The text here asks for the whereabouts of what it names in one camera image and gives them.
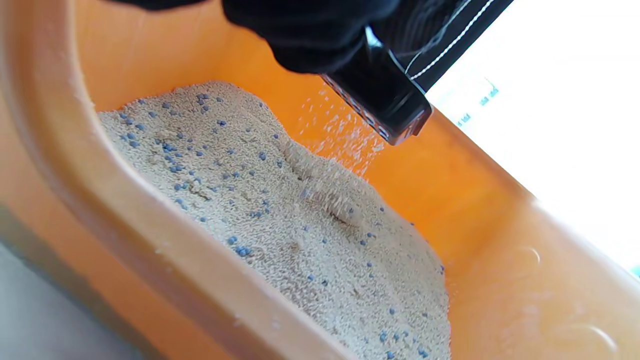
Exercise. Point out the person's left hand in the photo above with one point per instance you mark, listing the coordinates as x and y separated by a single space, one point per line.
310 35

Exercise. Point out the black slotted litter scoop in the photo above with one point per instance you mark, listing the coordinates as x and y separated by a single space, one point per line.
385 95

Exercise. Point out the beige cat litter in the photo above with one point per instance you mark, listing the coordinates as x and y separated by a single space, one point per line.
280 240

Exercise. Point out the orange plastic litter box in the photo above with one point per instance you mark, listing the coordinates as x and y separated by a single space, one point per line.
500 240

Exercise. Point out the black window frame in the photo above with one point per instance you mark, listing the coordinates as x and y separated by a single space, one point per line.
435 30

